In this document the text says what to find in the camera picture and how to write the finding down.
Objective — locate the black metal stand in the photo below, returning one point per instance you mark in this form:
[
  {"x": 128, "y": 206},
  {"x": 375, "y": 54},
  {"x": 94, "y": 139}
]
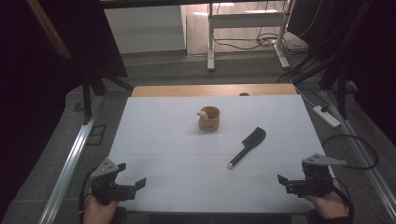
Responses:
[
  {"x": 87, "y": 96},
  {"x": 342, "y": 90}
]

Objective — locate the aluminium rail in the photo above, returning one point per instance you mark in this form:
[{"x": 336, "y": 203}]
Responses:
[
  {"x": 70, "y": 161},
  {"x": 364, "y": 152}
]

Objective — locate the wooden beam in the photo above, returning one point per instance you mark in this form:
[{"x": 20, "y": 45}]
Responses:
[{"x": 49, "y": 29}]

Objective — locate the tan cup with animal figure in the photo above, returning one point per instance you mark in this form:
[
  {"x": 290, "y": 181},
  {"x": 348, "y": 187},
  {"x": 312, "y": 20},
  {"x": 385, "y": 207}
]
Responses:
[{"x": 209, "y": 123}]

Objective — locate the black floor plate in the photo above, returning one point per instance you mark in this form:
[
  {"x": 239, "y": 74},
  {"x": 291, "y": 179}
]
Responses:
[{"x": 96, "y": 134}]

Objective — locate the black comb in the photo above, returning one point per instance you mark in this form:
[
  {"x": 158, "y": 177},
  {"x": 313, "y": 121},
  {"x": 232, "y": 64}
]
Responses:
[{"x": 253, "y": 139}]

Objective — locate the wooden table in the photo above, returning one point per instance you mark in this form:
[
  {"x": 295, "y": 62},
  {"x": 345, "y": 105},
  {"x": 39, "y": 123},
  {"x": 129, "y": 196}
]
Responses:
[{"x": 186, "y": 90}]

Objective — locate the white table mat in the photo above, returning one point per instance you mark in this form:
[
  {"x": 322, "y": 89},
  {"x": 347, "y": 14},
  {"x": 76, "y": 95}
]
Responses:
[{"x": 174, "y": 149}]

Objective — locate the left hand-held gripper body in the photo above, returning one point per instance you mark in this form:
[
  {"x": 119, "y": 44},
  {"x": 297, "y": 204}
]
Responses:
[{"x": 107, "y": 186}]

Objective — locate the dark table grommet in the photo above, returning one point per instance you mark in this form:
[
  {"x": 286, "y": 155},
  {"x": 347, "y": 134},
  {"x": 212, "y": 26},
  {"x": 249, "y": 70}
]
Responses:
[{"x": 244, "y": 94}]

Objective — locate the white desk frame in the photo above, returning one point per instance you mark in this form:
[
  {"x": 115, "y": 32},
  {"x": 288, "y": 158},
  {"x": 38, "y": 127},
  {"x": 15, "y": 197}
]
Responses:
[{"x": 249, "y": 20}]

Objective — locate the white power strip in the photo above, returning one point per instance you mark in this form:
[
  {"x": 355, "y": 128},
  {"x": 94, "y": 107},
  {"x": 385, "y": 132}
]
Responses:
[{"x": 327, "y": 116}]

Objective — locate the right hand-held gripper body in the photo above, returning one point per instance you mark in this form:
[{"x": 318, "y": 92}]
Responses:
[{"x": 316, "y": 183}]

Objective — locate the person's left hand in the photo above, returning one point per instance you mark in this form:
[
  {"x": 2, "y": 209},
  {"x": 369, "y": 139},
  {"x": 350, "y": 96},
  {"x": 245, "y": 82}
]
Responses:
[{"x": 98, "y": 213}]

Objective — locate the person's right hand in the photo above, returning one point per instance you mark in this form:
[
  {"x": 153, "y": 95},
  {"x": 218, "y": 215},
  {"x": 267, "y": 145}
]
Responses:
[{"x": 331, "y": 205}]

